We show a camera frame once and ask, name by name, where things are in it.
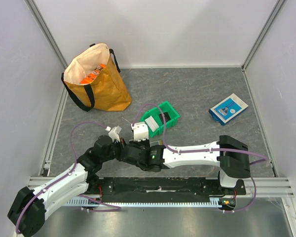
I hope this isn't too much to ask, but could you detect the green plastic bin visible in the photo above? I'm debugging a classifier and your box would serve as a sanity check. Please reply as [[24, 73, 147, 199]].
[[140, 101, 180, 138]]

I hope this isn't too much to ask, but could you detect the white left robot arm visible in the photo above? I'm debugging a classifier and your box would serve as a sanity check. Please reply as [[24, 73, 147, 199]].
[[7, 135, 126, 237]]

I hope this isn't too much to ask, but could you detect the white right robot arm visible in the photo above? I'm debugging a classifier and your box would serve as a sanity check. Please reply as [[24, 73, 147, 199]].
[[118, 135, 251, 195]]

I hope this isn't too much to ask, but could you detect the white card stack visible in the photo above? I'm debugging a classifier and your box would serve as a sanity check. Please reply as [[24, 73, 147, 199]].
[[145, 116, 159, 132]]

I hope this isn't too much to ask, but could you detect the small black device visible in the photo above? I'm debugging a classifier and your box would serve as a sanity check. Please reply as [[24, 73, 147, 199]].
[[158, 112, 171, 123]]

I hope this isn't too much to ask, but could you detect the brown tote bag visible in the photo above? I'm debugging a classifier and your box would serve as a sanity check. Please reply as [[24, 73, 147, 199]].
[[61, 43, 132, 112]]

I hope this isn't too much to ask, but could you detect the orange snack packet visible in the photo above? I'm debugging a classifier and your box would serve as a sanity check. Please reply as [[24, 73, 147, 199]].
[[80, 64, 106, 84]]

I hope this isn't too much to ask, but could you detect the blue white box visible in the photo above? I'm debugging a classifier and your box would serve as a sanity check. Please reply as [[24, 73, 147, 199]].
[[209, 93, 248, 126]]

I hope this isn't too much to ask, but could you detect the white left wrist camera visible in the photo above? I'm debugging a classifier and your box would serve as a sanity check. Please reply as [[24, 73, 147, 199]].
[[105, 126, 121, 142]]

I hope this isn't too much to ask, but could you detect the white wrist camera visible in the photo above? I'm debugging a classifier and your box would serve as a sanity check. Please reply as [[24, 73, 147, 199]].
[[105, 126, 121, 142], [131, 122, 149, 142]]

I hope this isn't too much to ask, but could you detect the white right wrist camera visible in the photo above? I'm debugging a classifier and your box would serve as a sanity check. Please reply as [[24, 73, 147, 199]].
[[131, 122, 149, 142]]

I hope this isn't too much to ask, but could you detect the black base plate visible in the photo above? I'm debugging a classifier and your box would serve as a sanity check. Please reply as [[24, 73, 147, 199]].
[[86, 177, 246, 197]]

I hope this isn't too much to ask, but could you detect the white slotted cable duct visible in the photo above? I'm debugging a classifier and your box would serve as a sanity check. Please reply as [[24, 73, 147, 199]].
[[64, 197, 236, 208]]

